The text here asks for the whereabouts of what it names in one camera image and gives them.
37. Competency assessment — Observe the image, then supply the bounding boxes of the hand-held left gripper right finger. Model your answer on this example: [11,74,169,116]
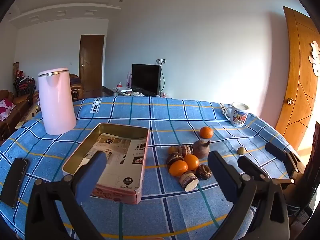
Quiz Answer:
[207,151,290,240]

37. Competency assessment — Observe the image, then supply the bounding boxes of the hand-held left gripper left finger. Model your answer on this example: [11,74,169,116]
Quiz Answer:
[25,151,108,240]

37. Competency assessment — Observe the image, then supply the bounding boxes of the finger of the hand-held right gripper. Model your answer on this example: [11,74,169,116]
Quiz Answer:
[237,156,272,180]
[265,142,305,178]

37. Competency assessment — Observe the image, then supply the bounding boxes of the dark purple beetroot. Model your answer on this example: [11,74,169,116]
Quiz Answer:
[192,140,211,158]

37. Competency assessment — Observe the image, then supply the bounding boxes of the bright orange mandarin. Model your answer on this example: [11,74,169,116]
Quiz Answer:
[184,154,200,172]
[169,160,188,177]

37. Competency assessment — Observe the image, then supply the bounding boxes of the pink metal tin box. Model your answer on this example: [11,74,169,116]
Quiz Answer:
[62,123,150,205]

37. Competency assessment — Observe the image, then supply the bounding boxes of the dark chocolate muffin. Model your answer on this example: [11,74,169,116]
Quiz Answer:
[195,164,212,180]

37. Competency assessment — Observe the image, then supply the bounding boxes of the printed paper sheet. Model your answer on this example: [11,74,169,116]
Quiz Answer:
[82,133,147,189]

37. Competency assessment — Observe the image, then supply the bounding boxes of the dark chair back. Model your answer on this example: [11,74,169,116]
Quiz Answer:
[309,121,320,207]

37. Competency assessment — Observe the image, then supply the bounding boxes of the orange mandarin with stem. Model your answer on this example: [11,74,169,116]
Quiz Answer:
[199,126,214,139]

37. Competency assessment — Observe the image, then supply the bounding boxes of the white printed mug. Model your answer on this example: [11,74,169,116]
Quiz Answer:
[225,102,249,127]

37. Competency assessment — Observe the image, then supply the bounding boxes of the low dark tv table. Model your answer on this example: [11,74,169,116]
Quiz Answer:
[101,86,160,98]

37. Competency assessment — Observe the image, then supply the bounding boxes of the pink electric kettle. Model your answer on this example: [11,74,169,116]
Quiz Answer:
[38,67,77,135]

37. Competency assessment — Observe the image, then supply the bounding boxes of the light wooden door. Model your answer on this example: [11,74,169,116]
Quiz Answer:
[275,6,320,153]

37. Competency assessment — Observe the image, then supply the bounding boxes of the brown leather armchair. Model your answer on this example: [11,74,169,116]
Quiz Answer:
[69,74,85,102]

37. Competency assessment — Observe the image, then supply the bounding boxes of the blue plaid tablecloth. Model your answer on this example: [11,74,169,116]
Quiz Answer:
[0,95,304,240]

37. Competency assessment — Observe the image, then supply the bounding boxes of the black smartphone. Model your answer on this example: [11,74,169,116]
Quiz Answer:
[0,158,29,208]

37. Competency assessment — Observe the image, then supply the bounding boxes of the black television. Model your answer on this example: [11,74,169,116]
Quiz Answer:
[131,64,162,97]

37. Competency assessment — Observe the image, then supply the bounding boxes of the brown leather sofa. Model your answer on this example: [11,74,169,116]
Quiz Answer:
[0,89,34,142]

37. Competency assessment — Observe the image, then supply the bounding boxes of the dark brown room door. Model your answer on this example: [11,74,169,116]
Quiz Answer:
[79,34,105,93]

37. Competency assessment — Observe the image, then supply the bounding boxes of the white door decoration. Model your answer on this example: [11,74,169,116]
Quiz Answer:
[309,41,320,77]

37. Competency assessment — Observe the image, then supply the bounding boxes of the pink floral cushion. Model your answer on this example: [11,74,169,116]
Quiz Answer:
[0,98,16,122]

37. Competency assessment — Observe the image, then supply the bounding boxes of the stacked red black chairs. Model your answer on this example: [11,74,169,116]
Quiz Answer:
[14,76,36,97]

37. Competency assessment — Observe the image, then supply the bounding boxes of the black power cable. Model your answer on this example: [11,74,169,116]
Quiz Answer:
[157,59,167,97]

